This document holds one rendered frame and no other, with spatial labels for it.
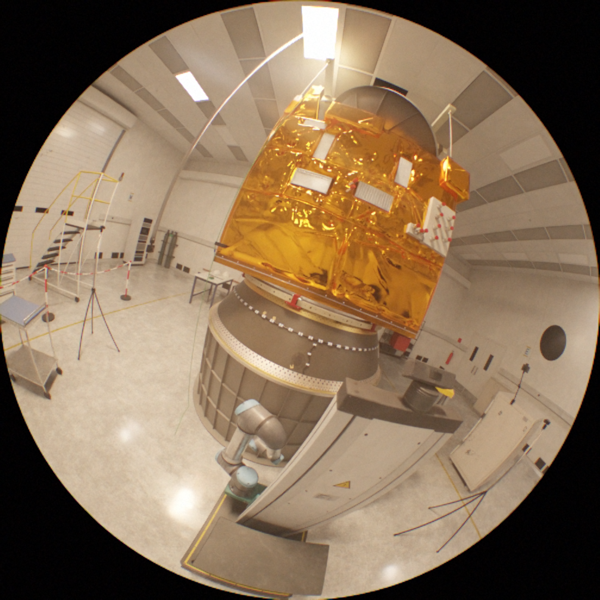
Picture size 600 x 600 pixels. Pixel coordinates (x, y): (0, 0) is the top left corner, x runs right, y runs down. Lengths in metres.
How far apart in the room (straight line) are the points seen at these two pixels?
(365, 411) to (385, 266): 1.30
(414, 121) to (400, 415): 2.64
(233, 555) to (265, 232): 1.99
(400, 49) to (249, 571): 4.55
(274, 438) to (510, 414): 3.33
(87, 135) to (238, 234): 6.80
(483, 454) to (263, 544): 3.26
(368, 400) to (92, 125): 7.84
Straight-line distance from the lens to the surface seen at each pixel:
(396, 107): 2.71
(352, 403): 0.36
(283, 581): 1.17
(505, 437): 3.60
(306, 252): 1.43
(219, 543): 1.11
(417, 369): 0.39
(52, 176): 7.24
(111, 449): 2.26
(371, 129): 2.03
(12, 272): 4.28
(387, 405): 0.38
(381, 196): 1.70
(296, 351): 1.40
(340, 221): 1.50
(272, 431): 0.79
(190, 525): 1.96
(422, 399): 0.40
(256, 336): 1.47
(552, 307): 8.01
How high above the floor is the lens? 1.95
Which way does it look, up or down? 10 degrees down
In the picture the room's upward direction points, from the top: 21 degrees clockwise
